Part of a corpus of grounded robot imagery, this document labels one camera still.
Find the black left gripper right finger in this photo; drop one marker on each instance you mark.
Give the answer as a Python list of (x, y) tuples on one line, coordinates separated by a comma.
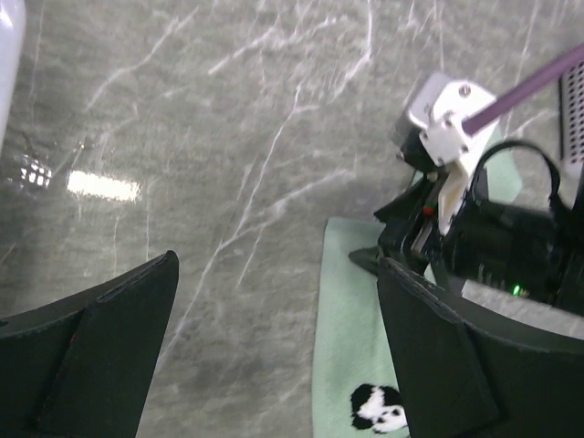
[(466, 371)]

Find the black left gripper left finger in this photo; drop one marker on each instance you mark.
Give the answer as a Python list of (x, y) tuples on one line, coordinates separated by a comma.
[(82, 366)]

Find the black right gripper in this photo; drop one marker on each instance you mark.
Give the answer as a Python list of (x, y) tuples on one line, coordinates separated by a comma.
[(522, 251)]

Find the mint green towel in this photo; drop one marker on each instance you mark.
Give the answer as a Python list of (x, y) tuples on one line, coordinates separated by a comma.
[(354, 386)]

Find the white laundry basket with clothes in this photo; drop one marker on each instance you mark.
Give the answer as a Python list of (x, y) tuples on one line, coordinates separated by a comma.
[(12, 32)]

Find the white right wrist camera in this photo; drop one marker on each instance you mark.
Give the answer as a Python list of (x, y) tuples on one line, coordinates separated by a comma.
[(438, 110)]

